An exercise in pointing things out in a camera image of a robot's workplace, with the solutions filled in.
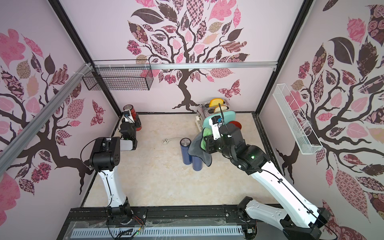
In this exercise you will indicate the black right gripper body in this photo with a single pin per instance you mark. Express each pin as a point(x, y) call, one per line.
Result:
point(211, 145)

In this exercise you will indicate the green and grey cloth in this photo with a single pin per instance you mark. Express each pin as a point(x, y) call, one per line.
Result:
point(198, 147)

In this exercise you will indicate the red thermos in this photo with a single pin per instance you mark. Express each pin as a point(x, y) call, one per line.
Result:
point(137, 124)

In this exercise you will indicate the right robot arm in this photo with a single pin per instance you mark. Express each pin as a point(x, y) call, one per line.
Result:
point(297, 217)

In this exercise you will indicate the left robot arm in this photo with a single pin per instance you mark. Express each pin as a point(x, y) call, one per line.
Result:
point(105, 158)

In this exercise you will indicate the dark blue thermos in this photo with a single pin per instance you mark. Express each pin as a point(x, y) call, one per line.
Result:
point(197, 163)

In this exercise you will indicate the red cup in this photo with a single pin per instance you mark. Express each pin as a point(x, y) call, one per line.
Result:
point(237, 124)

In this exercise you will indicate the mint green toaster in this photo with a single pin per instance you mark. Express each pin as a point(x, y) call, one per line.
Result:
point(204, 113)

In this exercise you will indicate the pale bread slice front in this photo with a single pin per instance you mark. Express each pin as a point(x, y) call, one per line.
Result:
point(221, 108)

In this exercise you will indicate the yellow bread slice back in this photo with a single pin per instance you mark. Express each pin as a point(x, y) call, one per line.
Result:
point(216, 102)

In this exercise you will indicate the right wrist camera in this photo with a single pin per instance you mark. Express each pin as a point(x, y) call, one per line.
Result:
point(216, 122)

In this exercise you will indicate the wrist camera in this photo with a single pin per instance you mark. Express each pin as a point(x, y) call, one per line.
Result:
point(128, 117)
point(216, 122)

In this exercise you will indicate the aluminium rail back wall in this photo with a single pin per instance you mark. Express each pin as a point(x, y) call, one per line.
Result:
point(180, 66)

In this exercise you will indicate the white slotted cable duct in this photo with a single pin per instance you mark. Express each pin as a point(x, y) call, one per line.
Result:
point(147, 232)

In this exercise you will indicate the white wire basket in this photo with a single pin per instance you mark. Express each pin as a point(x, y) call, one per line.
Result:
point(290, 104)

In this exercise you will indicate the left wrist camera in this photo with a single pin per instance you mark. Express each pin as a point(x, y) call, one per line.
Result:
point(128, 117)

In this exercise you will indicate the black wire basket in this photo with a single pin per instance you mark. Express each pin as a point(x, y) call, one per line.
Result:
point(120, 77)

